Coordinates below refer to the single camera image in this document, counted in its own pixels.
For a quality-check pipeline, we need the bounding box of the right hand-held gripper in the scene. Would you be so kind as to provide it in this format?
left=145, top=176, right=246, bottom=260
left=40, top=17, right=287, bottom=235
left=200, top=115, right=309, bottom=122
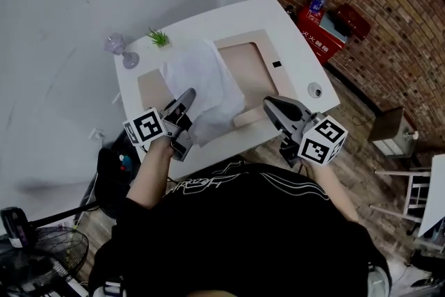
left=263, top=95, right=349, bottom=168

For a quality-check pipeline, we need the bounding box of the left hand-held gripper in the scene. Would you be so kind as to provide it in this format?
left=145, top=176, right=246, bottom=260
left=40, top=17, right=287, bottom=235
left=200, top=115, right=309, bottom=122
left=122, top=87, right=198, bottom=163

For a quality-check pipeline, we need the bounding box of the white cloth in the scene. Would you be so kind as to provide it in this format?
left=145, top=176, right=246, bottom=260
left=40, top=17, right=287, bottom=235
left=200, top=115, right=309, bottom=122
left=161, top=38, right=248, bottom=149

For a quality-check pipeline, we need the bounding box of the person's left forearm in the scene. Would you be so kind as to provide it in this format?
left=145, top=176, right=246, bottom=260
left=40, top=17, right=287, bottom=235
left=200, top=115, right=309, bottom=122
left=126, top=136, right=175, bottom=210

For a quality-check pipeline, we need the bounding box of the person's right forearm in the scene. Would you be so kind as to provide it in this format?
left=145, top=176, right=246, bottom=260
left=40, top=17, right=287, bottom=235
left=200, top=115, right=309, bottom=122
left=301, top=158, right=359, bottom=224

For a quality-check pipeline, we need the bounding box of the small green potted plant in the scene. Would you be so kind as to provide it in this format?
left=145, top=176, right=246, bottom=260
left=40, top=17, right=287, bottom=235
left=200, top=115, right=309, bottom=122
left=146, top=27, right=172, bottom=51

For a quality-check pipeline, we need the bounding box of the red fire equipment cabinet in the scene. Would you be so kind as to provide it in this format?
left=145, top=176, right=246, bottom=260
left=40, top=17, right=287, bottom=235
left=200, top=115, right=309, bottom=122
left=296, top=4, right=348, bottom=66

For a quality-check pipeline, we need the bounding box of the purple glass goblet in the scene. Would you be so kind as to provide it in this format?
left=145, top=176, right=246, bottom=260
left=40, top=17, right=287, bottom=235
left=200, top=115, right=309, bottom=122
left=104, top=32, right=140, bottom=71

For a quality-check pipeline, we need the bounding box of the brown box appliance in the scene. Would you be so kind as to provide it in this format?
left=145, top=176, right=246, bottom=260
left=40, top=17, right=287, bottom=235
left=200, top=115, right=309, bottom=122
left=367, top=106, right=419, bottom=160

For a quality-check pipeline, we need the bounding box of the black bag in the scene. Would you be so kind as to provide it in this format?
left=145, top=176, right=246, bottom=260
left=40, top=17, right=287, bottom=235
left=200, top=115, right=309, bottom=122
left=95, top=130, right=140, bottom=220

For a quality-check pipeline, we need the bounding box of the blue water bottle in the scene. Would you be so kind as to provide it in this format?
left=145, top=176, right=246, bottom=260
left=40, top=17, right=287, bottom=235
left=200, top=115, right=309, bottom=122
left=309, top=0, right=329, bottom=15

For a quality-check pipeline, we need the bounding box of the dark red box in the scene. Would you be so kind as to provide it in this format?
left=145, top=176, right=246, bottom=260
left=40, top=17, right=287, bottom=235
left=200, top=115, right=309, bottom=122
left=334, top=3, right=371, bottom=40

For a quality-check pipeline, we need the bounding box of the person's black printed t-shirt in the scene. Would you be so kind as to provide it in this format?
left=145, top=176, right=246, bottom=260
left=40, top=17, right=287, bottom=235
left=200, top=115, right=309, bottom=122
left=88, top=159, right=393, bottom=297

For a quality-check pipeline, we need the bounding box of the black floor fan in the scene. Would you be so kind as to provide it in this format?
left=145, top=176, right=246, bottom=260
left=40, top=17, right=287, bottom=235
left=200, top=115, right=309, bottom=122
left=0, top=201, right=102, bottom=297

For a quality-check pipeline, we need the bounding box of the round table cable grommet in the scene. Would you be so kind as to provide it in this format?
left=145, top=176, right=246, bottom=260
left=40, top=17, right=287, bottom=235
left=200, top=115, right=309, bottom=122
left=307, top=81, right=324, bottom=99

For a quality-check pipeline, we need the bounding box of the white frame side table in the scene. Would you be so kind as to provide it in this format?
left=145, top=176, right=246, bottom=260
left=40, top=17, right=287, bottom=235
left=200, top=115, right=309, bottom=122
left=369, top=153, right=445, bottom=238

